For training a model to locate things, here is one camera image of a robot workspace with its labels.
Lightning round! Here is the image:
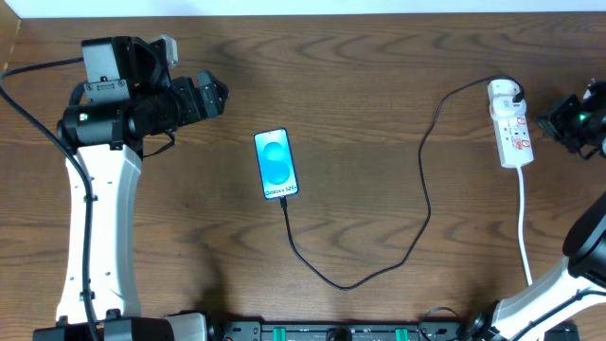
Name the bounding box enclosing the black USB charging cable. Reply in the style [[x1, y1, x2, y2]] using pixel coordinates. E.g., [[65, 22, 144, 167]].
[[278, 73, 526, 292]]

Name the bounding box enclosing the blue Galaxy smartphone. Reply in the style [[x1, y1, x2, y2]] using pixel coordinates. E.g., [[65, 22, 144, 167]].
[[254, 128, 299, 200]]

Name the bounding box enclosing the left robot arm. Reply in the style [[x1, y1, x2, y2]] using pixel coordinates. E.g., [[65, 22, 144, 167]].
[[33, 35, 229, 340]]

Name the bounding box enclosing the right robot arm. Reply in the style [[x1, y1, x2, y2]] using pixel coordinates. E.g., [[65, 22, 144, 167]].
[[461, 77, 605, 340]]

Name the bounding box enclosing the white power strip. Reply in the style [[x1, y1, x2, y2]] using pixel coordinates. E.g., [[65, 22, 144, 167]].
[[490, 100, 534, 169]]

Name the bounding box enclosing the cardboard side panel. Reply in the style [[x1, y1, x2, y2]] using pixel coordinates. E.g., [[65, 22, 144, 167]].
[[0, 0, 22, 72]]

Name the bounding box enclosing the white power strip cord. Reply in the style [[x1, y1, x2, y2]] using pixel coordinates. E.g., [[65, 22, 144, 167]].
[[515, 165, 534, 287]]

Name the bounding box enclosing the white USB wall charger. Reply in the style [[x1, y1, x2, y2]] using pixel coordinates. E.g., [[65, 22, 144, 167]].
[[487, 79, 526, 121]]

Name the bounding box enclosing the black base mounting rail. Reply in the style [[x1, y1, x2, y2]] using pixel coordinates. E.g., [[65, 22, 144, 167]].
[[207, 319, 579, 341]]

